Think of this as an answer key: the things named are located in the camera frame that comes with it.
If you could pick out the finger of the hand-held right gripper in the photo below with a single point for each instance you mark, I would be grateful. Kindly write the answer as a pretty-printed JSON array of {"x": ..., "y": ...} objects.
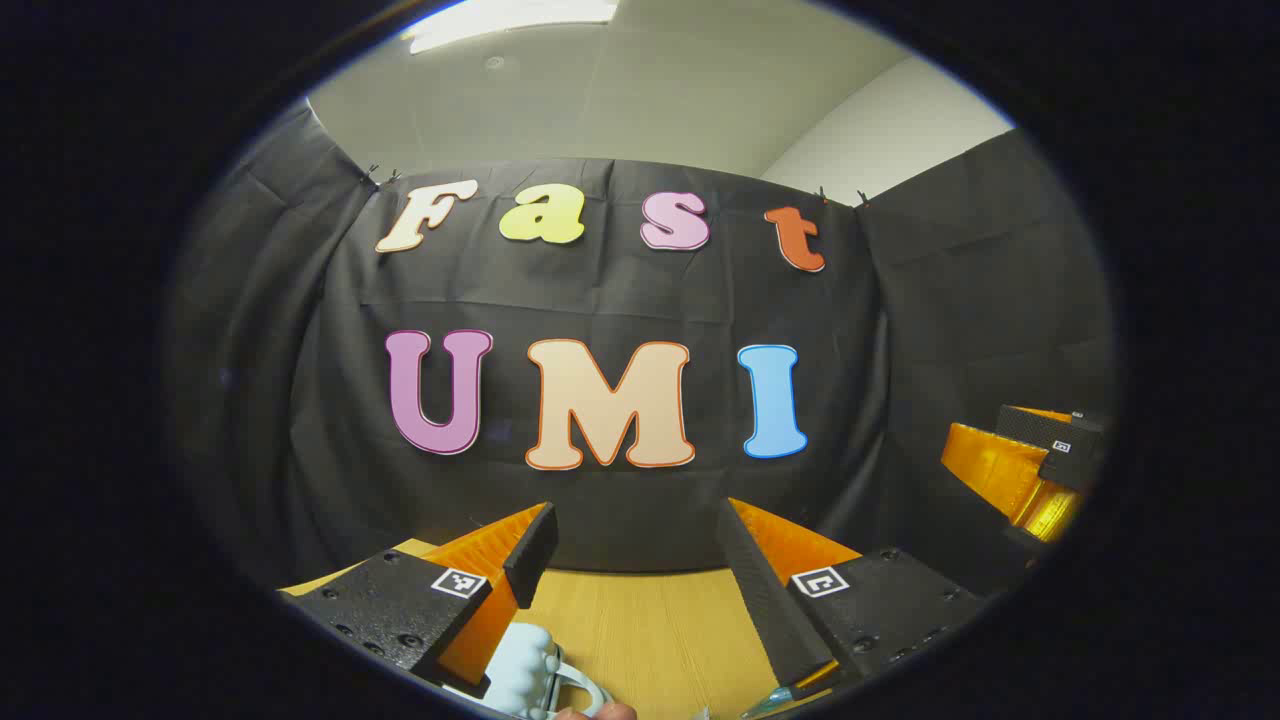
[{"x": 1000, "y": 465}]

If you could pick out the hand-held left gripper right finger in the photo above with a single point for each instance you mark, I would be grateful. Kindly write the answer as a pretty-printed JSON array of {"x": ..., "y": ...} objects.
[{"x": 765, "y": 610}]

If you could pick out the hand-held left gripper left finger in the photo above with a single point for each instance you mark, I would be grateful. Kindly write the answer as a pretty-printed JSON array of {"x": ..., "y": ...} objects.
[{"x": 532, "y": 555}]

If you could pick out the blue skin care bottle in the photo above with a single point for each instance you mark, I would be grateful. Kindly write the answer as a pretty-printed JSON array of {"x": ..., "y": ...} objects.
[{"x": 768, "y": 702}]

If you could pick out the light blue suitcase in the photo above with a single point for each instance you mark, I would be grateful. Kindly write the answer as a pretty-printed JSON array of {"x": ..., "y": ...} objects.
[{"x": 520, "y": 665}]

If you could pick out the black backdrop cloth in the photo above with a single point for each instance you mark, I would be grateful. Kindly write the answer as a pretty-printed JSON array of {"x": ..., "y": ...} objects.
[{"x": 620, "y": 290}]

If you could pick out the ceiling light panel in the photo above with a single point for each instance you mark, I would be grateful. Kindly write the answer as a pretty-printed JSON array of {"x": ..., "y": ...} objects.
[{"x": 510, "y": 18}]

